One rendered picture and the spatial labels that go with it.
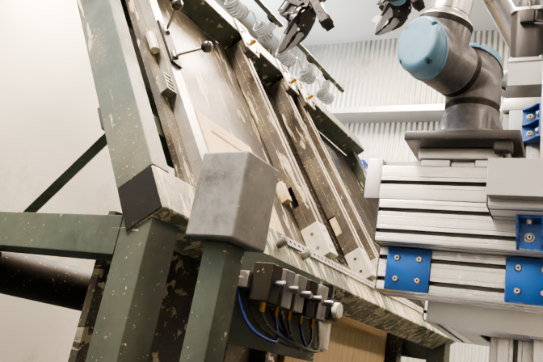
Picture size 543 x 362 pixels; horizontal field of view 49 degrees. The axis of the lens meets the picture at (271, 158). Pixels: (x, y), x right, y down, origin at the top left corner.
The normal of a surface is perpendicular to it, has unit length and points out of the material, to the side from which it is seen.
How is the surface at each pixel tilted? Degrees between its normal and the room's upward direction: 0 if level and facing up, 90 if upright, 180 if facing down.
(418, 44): 97
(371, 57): 90
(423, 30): 97
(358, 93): 90
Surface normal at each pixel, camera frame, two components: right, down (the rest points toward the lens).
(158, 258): 0.84, -0.03
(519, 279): -0.43, -0.36
